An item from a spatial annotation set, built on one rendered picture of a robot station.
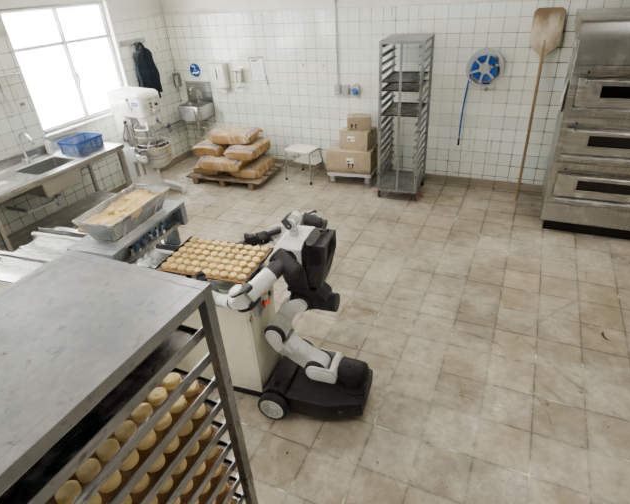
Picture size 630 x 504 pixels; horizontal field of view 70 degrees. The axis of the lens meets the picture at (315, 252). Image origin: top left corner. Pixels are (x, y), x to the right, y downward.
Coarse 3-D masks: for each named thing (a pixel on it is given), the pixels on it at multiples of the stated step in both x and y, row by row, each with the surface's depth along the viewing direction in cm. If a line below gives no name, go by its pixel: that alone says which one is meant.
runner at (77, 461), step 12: (192, 336) 110; (204, 336) 114; (180, 348) 107; (192, 348) 111; (180, 360) 107; (168, 372) 104; (156, 384) 101; (144, 396) 98; (132, 408) 95; (120, 420) 92; (108, 432) 90; (96, 444) 88; (84, 456) 85; (72, 468) 83; (60, 480) 81; (48, 492) 79
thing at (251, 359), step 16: (272, 304) 298; (192, 320) 286; (224, 320) 277; (240, 320) 272; (256, 320) 277; (224, 336) 284; (240, 336) 279; (256, 336) 280; (192, 352) 304; (240, 352) 287; (256, 352) 283; (272, 352) 309; (192, 368) 313; (208, 368) 307; (240, 368) 296; (256, 368) 290; (272, 368) 312; (240, 384) 305; (256, 384) 299
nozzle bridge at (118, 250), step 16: (176, 208) 301; (144, 224) 281; (176, 224) 309; (80, 240) 268; (96, 240) 267; (128, 240) 264; (160, 240) 295; (176, 240) 324; (112, 256) 251; (128, 256) 275
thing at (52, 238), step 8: (32, 232) 344; (40, 232) 343; (40, 240) 344; (48, 240) 341; (56, 240) 338; (64, 240) 335; (72, 240) 332; (152, 256) 313; (160, 256) 310; (264, 264) 286; (256, 272) 289
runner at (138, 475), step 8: (216, 384) 124; (208, 392) 121; (200, 400) 118; (192, 408) 115; (184, 416) 113; (176, 424) 110; (184, 424) 113; (176, 432) 111; (168, 440) 108; (160, 448) 106; (152, 456) 104; (144, 464) 102; (152, 464) 104; (136, 472) 100; (144, 472) 102; (128, 480) 98; (136, 480) 100; (128, 488) 98; (120, 496) 96
